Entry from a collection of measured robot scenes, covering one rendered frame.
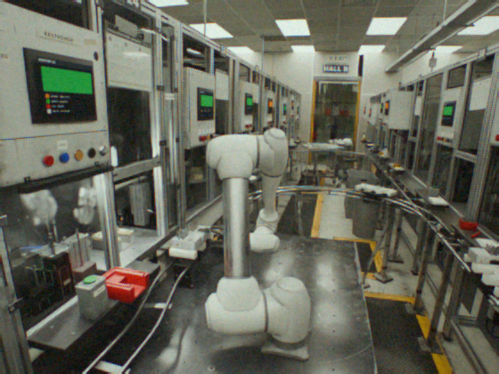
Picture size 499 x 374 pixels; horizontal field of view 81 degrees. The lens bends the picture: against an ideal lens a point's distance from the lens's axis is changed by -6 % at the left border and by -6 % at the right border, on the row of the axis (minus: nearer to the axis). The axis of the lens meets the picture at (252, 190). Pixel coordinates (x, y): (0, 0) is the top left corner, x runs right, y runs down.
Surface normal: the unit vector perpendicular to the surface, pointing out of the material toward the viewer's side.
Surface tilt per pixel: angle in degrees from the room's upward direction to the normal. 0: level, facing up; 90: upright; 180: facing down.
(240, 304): 65
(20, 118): 90
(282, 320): 84
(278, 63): 90
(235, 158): 73
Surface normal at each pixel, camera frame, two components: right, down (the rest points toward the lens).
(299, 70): -0.25, 0.24
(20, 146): 0.97, 0.08
